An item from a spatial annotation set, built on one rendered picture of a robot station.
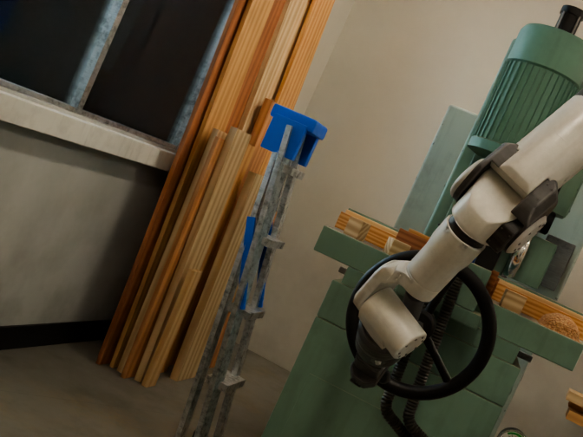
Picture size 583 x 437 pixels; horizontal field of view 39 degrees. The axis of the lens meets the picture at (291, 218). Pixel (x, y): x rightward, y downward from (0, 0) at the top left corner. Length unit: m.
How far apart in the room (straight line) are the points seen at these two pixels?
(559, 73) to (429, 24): 2.62
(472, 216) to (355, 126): 3.26
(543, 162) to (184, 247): 2.17
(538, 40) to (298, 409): 0.97
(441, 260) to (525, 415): 3.08
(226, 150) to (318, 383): 1.49
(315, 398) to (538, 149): 0.87
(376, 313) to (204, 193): 1.92
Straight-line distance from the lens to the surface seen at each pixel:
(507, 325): 1.80
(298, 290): 4.45
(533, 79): 1.92
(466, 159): 2.15
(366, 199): 4.37
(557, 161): 1.22
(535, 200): 1.20
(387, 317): 1.32
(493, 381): 1.81
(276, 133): 2.68
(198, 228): 3.17
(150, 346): 3.25
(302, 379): 1.86
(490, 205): 1.22
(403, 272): 1.28
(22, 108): 2.51
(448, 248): 1.23
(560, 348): 1.81
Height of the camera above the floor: 0.98
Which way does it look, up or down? 3 degrees down
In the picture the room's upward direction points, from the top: 24 degrees clockwise
